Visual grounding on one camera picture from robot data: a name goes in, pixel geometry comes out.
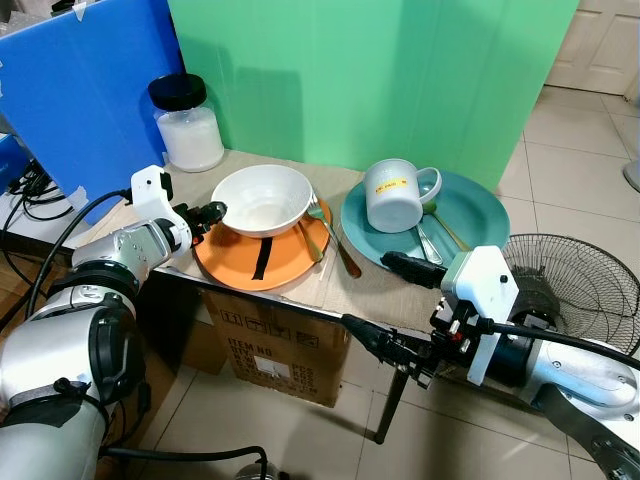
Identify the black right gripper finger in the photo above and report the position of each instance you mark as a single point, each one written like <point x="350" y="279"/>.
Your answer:
<point x="410" y="268"/>
<point x="385" y="340"/>

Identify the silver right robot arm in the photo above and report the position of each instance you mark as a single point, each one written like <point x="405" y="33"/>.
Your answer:
<point x="575" y="375"/>

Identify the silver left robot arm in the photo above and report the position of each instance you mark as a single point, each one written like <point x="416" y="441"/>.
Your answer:
<point x="60" y="345"/>

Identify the silver spoon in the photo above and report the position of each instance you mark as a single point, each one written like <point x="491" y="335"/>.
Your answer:
<point x="426" y="245"/>

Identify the orange plate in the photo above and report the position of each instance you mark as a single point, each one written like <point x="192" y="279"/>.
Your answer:
<point x="230" y="262"/>

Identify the white bowl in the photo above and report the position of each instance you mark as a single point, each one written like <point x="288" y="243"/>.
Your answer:
<point x="262" y="200"/>

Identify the long gold spoon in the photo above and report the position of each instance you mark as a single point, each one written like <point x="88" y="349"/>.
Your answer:
<point x="445" y="228"/>

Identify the black tape strip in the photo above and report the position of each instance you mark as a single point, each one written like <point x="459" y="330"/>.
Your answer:
<point x="262" y="260"/>

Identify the white mug with yellow label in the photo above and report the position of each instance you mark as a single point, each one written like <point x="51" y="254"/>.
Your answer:
<point x="393" y="200"/>

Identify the black-lidded jar of white powder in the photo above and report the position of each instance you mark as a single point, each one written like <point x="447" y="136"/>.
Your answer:
<point x="190" y="135"/>

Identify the teal plate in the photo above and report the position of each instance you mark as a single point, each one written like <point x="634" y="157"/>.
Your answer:
<point x="475" y="215"/>

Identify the short gold spoon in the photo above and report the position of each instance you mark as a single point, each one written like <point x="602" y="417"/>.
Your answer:
<point x="312" y="245"/>

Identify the brown printed cardboard box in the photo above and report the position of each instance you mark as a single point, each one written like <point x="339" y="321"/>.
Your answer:
<point x="275" y="345"/>

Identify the black floor fan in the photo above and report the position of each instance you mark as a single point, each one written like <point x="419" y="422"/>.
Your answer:
<point x="580" y="290"/>

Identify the grey round fan base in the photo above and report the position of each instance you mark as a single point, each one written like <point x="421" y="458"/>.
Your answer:
<point x="632" y="175"/>

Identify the blue plastic board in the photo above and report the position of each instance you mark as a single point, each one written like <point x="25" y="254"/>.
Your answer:
<point x="85" y="90"/>

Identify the green plastic board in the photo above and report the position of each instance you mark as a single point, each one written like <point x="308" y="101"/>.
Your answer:
<point x="370" y="75"/>

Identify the cream panelled door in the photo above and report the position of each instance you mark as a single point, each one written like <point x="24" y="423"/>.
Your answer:
<point x="600" y="45"/>

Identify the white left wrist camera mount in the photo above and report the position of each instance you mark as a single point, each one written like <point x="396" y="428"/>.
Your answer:
<point x="152" y="195"/>

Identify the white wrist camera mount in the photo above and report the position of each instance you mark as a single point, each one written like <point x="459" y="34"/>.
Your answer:
<point x="152" y="195"/>
<point x="485" y="290"/>

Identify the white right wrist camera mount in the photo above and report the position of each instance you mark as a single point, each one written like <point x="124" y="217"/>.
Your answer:
<point x="485" y="290"/>

